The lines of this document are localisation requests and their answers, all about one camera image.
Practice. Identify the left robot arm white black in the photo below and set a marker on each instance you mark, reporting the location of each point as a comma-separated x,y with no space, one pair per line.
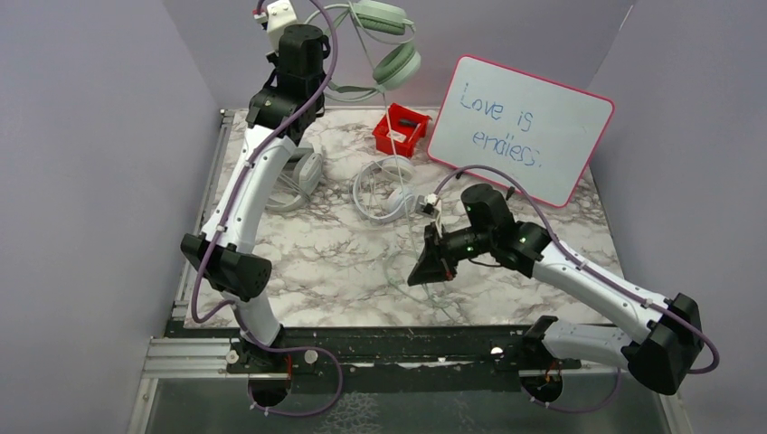
279,114

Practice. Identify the aluminium frame rail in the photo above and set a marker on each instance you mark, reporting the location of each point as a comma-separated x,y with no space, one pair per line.
183,358

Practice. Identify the white headphones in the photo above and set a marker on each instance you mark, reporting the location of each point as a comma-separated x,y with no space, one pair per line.
381,191

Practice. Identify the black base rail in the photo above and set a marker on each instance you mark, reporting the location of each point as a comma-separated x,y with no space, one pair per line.
382,359

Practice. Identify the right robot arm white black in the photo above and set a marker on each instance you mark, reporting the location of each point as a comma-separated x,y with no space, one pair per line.
653,337

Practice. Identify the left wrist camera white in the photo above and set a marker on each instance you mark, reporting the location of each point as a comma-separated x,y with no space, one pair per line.
274,18

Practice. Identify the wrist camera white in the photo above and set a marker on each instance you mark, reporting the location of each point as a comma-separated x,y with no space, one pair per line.
274,18
429,205

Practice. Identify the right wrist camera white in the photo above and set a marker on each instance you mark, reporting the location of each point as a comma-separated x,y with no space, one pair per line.
429,205

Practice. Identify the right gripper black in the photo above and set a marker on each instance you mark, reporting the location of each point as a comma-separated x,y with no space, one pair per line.
435,263

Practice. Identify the grey headphones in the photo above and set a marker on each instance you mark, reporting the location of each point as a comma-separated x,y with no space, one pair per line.
301,174

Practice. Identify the green headphones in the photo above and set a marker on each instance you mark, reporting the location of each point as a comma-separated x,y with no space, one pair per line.
386,37

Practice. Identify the pink framed whiteboard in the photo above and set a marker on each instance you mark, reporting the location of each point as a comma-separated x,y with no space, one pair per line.
501,121

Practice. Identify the red plastic bin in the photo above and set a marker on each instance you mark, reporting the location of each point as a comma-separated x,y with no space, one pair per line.
400,130

